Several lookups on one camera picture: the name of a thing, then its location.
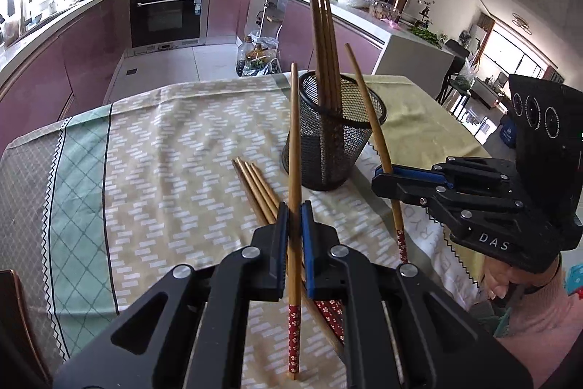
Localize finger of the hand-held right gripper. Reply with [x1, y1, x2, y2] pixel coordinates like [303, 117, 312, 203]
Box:
[371, 174, 524, 235]
[385, 156, 520, 192]

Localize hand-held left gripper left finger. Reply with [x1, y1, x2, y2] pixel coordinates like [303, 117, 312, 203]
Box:
[52, 201, 292, 389]

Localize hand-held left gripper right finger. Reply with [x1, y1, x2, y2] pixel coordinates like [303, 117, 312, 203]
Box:
[298, 200, 533, 389]

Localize black mesh holder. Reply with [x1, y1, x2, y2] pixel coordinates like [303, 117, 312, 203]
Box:
[281, 70, 388, 191]

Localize person's right forearm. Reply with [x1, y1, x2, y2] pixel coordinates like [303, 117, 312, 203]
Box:
[494, 254, 583, 389]

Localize person's right hand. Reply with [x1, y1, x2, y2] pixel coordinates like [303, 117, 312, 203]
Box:
[482, 254, 521, 302]

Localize white plastic bag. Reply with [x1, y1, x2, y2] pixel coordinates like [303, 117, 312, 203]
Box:
[455, 56, 477, 89]

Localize beige green patterned tablecloth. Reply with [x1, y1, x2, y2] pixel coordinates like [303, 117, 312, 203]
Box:
[0, 74, 461, 389]

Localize green leafy vegetables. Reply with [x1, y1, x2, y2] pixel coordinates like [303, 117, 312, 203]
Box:
[409, 26, 451, 49]

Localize clear food container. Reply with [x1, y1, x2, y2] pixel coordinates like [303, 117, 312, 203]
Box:
[369, 0, 397, 23]

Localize plastic oil bottle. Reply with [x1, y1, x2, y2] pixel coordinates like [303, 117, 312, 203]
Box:
[236, 38, 256, 76]

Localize pink cabinet run white counter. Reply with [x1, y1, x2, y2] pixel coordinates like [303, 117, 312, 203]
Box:
[206, 0, 456, 100]

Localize black built-in oven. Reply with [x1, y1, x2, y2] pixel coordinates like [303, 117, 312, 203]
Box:
[128, 0, 207, 49]

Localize pink cabinet run with sink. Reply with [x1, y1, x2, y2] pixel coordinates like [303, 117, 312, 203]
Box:
[0, 0, 133, 153]

